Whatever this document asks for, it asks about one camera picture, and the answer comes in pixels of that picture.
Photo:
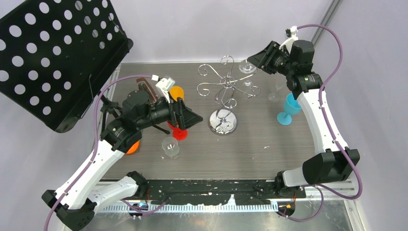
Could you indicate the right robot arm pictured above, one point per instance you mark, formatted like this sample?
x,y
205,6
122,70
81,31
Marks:
x,y
333,160

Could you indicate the clear wine glass back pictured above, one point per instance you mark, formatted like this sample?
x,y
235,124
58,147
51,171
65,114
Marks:
x,y
249,89

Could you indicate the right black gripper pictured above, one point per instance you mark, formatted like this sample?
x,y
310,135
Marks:
x,y
263,59

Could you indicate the clear wine glass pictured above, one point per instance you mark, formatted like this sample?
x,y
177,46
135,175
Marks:
x,y
274,96
249,89
171,147

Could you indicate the brown wooden metronome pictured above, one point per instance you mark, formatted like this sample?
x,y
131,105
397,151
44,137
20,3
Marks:
x,y
144,85

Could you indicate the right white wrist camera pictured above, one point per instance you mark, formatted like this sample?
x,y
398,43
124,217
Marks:
x,y
291,34

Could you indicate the blue wine glass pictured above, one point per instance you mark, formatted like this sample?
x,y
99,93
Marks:
x,y
291,107

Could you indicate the red wine glass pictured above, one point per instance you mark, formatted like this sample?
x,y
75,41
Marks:
x,y
177,133

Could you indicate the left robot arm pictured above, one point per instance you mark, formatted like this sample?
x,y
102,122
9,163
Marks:
x,y
76,202

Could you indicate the clear wine glass front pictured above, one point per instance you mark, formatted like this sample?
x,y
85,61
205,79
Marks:
x,y
171,147

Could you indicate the orange letter toy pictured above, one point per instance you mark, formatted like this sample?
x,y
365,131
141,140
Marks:
x,y
134,148

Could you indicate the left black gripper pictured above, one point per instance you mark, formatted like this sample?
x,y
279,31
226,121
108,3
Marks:
x,y
180,115

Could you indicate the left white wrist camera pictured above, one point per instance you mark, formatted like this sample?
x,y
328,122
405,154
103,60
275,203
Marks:
x,y
163,87

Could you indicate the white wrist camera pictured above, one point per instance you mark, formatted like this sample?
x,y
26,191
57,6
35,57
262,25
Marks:
x,y
163,87
291,34

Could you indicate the chrome wine glass rack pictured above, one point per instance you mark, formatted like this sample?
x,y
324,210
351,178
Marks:
x,y
222,121

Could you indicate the black perforated music stand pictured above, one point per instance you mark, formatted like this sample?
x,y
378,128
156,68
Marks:
x,y
58,54

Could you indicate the yellow wine glass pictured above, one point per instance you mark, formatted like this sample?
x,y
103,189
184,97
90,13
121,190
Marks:
x,y
175,93

